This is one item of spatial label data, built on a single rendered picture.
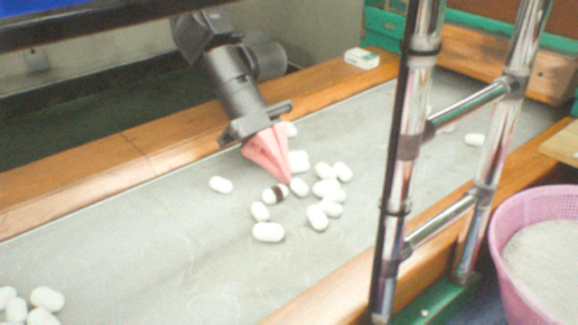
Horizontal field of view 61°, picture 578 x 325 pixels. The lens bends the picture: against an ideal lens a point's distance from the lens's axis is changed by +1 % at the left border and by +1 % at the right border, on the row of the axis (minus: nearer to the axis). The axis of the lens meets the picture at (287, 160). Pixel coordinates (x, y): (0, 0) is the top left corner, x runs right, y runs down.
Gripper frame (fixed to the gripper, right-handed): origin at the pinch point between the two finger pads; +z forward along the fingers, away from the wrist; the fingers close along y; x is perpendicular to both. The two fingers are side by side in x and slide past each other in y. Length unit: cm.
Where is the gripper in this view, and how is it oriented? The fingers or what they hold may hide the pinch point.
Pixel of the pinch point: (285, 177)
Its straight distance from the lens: 66.2
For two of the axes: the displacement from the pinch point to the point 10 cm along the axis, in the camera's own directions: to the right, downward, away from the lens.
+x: -4.3, 3.6, 8.3
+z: 4.9, 8.6, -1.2
